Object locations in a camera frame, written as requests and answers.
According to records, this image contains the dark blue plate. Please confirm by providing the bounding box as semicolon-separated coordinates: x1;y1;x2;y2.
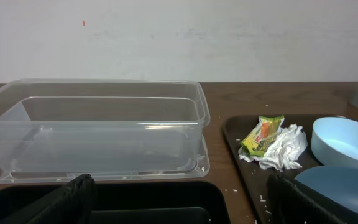
295;166;358;214

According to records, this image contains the yellow green snack wrapper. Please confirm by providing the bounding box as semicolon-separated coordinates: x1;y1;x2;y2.
241;115;285;157

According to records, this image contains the light blue bowl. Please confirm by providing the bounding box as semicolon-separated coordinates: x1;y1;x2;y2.
311;117;358;169

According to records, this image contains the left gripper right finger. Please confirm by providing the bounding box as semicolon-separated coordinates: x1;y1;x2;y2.
267;175;344;224

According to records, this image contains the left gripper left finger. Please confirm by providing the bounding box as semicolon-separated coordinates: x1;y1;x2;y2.
0;174;97;224

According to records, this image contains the black plastic tray bin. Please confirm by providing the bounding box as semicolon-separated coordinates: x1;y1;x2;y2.
0;181;231;224

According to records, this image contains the clear plastic bin lid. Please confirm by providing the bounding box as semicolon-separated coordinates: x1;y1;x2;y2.
0;138;210;184

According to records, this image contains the dark brown serving tray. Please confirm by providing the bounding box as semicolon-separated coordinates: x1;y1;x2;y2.
221;113;358;224

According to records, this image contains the crumpled white tissue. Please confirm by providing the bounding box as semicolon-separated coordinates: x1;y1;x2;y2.
238;124;308;172

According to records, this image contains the clear plastic bin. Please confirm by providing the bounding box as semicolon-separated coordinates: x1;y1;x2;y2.
0;80;210;174

